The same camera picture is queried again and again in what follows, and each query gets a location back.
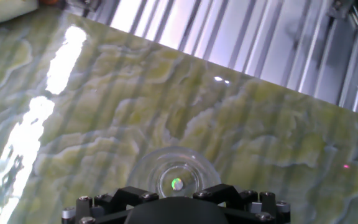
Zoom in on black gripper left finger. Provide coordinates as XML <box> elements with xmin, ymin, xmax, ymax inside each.
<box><xmin>61</xmin><ymin>185</ymin><xmax>160</xmax><ymax>224</ymax></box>

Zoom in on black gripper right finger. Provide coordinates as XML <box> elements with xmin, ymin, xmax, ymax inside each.
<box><xmin>193</xmin><ymin>183</ymin><xmax>291</xmax><ymax>224</ymax></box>

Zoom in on clear glass cup with handle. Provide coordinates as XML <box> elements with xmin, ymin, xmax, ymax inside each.
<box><xmin>126</xmin><ymin>146</ymin><xmax>223</xmax><ymax>200</ymax></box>

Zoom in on green marble pattern mat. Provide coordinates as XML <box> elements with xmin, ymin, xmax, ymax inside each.
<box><xmin>0</xmin><ymin>6</ymin><xmax>358</xmax><ymax>224</ymax></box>

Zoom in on cream white soft object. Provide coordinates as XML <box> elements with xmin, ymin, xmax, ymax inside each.
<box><xmin>0</xmin><ymin>0</ymin><xmax>40</xmax><ymax>26</ymax></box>

